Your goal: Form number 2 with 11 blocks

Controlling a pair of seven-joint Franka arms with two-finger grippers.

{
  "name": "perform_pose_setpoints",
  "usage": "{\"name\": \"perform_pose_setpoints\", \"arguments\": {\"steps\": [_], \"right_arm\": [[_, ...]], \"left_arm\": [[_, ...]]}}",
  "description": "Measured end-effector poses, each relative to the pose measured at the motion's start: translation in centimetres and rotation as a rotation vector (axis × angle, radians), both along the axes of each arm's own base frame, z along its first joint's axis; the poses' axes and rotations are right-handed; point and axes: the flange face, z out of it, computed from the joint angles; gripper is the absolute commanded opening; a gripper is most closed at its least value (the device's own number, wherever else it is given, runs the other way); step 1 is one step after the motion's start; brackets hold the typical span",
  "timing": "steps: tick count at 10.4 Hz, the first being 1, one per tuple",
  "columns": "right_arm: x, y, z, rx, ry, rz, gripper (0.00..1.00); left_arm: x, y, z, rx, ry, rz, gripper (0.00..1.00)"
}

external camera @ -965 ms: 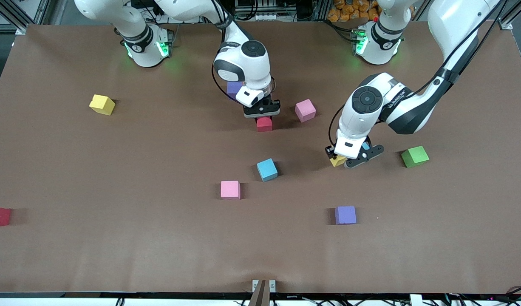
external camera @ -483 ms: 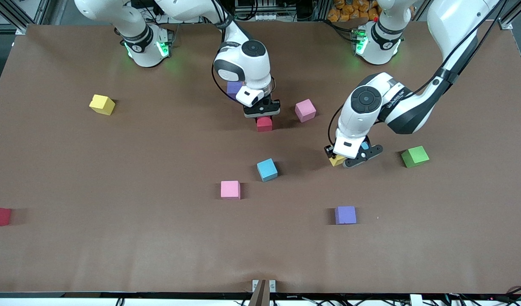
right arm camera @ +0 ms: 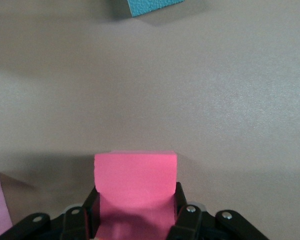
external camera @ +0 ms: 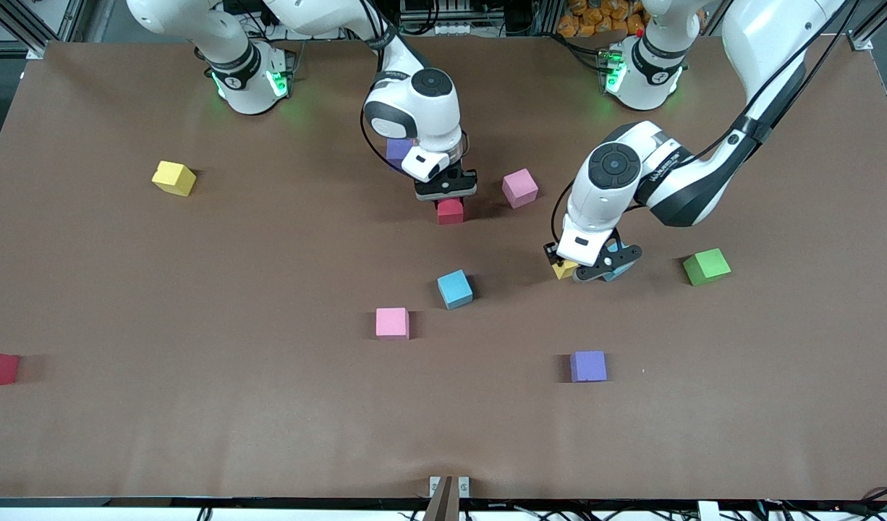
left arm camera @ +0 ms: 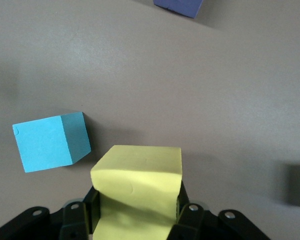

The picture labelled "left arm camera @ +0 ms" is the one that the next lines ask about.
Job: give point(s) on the blue foam cube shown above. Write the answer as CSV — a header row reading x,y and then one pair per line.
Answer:
x,y
45,147

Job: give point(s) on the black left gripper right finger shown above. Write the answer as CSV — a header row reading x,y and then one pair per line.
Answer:
x,y
192,225

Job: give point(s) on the yellow foam cube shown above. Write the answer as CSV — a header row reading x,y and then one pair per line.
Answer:
x,y
137,195

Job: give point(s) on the purple foam cube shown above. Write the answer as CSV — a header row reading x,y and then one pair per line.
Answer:
x,y
182,6

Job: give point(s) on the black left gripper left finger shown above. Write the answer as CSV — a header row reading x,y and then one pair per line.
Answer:
x,y
72,220

